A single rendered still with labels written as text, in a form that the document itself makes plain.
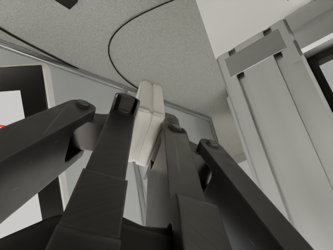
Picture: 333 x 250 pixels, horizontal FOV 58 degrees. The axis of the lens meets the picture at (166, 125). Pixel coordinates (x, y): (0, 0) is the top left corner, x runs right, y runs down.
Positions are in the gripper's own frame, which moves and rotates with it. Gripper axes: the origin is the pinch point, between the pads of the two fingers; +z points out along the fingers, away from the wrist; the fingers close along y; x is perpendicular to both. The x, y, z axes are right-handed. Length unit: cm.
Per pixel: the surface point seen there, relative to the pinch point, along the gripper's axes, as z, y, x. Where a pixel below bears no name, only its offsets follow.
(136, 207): 121, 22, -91
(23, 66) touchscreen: 9.1, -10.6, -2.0
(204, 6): 21.1, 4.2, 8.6
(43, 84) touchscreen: 9.2, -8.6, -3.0
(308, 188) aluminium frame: 3.3, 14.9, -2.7
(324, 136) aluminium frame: 4.9, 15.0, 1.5
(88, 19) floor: 138, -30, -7
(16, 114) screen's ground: 8.3, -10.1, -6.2
